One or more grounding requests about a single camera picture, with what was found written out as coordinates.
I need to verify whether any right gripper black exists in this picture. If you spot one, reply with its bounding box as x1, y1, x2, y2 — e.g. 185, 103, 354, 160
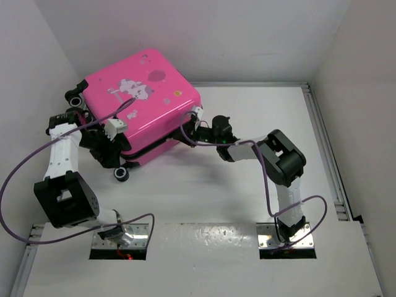
175, 118, 222, 148

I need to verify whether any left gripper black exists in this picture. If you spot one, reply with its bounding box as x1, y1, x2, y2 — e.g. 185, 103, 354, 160
79, 124, 123, 168

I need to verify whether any pink suitcase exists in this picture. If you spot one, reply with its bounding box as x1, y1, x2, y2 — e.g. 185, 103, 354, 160
65, 48, 202, 181

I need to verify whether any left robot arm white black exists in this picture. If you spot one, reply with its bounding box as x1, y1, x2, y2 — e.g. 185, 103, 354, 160
33, 112, 123, 243

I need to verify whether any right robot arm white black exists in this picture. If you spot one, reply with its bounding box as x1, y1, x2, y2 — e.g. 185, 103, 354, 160
181, 112, 306, 244

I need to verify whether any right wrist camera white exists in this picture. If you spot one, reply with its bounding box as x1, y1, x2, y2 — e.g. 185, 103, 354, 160
191, 106, 204, 129

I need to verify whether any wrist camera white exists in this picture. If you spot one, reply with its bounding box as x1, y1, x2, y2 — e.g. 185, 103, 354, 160
191, 106, 204, 129
103, 118, 128, 141

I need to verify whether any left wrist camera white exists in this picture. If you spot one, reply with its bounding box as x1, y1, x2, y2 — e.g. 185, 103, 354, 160
103, 118, 128, 141

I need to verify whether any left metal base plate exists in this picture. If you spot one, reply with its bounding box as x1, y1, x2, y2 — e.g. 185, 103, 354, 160
92, 223, 150, 249

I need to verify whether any metal base plate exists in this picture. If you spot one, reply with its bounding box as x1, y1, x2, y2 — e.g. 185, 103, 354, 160
256, 223, 314, 250
92, 223, 150, 249

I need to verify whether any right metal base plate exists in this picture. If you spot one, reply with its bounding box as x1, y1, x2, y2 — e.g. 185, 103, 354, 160
256, 223, 314, 250

